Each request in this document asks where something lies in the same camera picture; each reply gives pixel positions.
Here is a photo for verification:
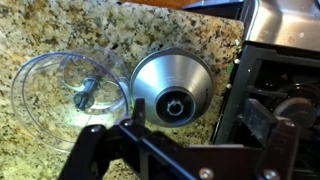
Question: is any stainless steel gas stove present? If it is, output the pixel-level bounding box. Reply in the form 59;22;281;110
182;0;320;180

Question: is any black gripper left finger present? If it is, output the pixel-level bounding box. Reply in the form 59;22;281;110
58;98;188;180

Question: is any clear glass cup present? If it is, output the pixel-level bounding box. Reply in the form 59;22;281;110
9;46;132;154

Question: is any grey blender blade assembly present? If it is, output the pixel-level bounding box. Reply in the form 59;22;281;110
72;76;101;112

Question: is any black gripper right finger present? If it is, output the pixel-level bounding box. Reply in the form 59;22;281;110
237;98;303;180

